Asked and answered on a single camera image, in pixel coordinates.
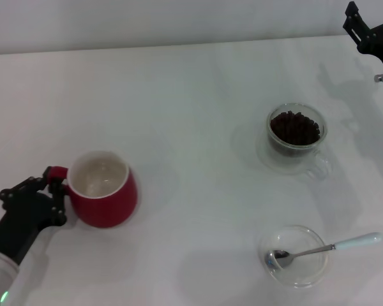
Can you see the pile of coffee beans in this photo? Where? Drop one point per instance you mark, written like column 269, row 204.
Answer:
column 293, row 130

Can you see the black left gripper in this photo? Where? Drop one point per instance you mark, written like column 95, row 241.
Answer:
column 16, row 223

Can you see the clear glass dish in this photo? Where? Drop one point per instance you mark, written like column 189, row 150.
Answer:
column 306, row 267

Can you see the red ceramic mug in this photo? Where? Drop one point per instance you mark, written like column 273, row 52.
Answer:
column 108, row 207

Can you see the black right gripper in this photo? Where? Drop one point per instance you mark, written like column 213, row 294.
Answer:
column 381, row 41

